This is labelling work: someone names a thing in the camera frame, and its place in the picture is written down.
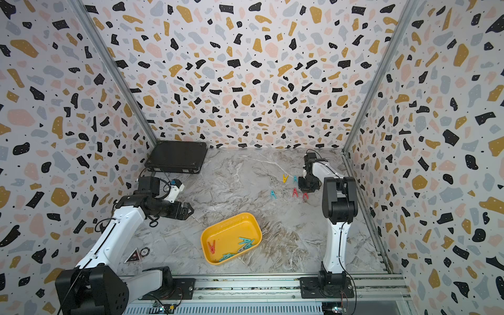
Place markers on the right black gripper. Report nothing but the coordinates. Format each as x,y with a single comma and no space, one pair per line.
314,188

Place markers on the yellow plastic storage box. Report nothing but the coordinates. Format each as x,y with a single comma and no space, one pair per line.
226,235

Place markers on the frame post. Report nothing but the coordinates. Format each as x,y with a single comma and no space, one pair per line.
400,29
78,8

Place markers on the left frame post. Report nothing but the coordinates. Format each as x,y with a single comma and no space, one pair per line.
78,8

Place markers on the right frame post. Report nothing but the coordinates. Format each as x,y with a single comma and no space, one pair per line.
400,29

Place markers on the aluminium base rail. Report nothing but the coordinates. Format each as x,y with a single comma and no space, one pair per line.
281,294

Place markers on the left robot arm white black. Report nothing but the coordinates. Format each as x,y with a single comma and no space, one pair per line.
93,285

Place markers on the warning triangle sticker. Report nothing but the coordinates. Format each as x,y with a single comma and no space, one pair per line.
135,256

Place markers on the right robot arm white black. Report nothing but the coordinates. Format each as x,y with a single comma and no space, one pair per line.
339,208

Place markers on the black flat case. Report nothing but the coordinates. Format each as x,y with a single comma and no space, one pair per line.
177,157

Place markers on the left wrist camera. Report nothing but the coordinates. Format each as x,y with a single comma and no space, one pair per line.
174,188

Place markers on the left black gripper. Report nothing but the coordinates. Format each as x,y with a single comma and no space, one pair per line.
183,214

